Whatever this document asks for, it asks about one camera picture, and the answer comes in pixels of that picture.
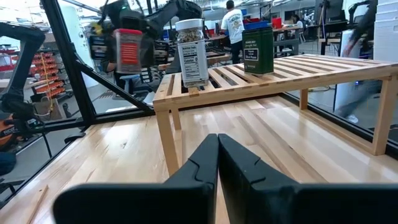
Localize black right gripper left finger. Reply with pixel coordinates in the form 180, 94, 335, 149
52, 133, 220, 224

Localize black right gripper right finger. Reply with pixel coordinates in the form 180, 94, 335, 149
218, 133, 398, 224

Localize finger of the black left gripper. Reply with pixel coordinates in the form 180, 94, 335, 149
141, 29, 156, 68
104, 30, 116, 74

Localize spice jar red lid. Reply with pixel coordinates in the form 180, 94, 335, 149
113, 28, 144, 74

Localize bagel seasoning jar white lid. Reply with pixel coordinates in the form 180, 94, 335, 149
175, 18, 210, 89

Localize green black pepper tin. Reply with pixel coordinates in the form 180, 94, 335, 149
242, 26, 275, 75

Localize wooden slatted shelf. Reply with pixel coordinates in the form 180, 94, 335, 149
152, 53, 398, 177

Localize red parts bin rack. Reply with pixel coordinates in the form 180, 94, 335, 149
29, 51, 68, 99

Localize person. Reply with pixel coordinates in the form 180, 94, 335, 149
335, 0, 379, 124
220, 0, 246, 65

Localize blue plastic bin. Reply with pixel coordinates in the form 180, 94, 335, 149
244, 20, 270, 31

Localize orange shop vacuum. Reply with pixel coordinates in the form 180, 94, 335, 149
0, 113, 24, 149

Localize white stacked boxes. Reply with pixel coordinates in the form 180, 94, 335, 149
373, 0, 398, 63

